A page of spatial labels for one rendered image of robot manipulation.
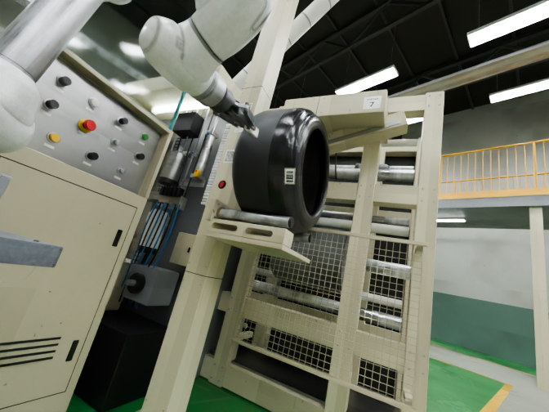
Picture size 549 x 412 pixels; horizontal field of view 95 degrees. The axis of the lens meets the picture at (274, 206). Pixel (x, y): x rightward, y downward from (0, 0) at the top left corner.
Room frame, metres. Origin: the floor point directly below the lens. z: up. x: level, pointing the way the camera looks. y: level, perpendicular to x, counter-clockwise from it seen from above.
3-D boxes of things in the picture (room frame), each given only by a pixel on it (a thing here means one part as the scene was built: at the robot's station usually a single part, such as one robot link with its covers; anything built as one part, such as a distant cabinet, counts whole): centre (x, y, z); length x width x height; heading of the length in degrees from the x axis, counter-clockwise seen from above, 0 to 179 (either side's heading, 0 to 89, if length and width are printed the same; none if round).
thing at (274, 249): (1.16, 0.01, 0.80); 0.37 x 0.36 x 0.02; 153
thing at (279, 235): (1.03, 0.08, 0.83); 0.36 x 0.09 x 0.06; 63
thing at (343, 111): (1.37, -0.23, 1.71); 0.61 x 0.25 x 0.15; 63
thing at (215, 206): (1.24, 0.17, 0.90); 0.40 x 0.03 x 0.10; 153
